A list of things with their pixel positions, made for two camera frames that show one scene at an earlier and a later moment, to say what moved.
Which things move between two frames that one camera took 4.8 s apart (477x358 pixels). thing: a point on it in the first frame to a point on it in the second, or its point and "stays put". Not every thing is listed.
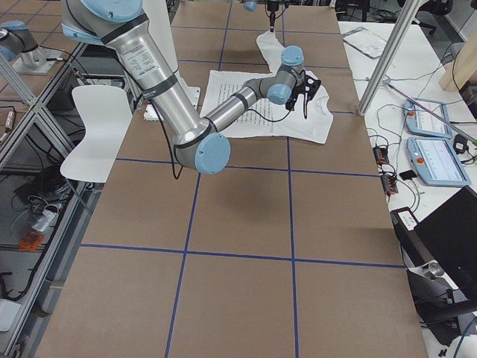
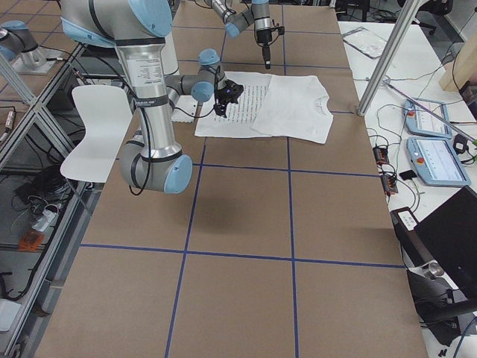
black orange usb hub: x=381 y=154 stays put
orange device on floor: x=30 y=242 stays put
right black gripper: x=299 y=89 to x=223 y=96
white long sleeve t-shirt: x=285 y=121 stays put
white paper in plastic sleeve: x=366 y=42 stays put
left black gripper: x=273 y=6 to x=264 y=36
